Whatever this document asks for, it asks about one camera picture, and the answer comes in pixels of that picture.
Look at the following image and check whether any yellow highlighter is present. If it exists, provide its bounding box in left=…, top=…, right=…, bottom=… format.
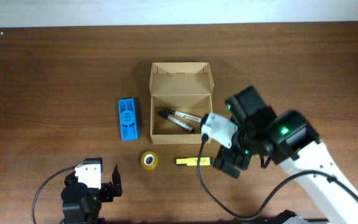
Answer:
left=175, top=157, right=213, bottom=166

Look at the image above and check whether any black whiteboard marker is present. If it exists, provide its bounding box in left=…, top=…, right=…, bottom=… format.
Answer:
left=164, top=109, right=202, bottom=123

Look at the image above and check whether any blue whiteboard marker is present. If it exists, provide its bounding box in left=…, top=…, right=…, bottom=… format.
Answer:
left=158, top=111, right=195, bottom=133

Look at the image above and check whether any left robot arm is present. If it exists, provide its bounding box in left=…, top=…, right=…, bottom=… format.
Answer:
left=61, top=157, right=122, bottom=224

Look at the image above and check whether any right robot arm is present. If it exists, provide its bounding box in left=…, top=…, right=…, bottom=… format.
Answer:
left=201, top=86, right=358, bottom=223

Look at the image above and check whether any yellow tape roll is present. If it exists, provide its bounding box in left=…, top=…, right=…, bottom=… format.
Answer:
left=140, top=151, right=158, bottom=170

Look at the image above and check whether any open cardboard box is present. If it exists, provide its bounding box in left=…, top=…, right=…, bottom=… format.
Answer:
left=149, top=62, right=214, bottom=145

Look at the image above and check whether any black left camera cable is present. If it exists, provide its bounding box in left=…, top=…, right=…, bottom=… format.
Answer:
left=31, top=166, right=76, bottom=224

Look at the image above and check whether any black camera cable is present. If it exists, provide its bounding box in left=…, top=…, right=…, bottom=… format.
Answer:
left=31, top=166, right=76, bottom=224
left=196, top=133, right=358, bottom=224

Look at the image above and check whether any black right camera cable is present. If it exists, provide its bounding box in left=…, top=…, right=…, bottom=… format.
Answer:
left=196, top=133, right=358, bottom=224

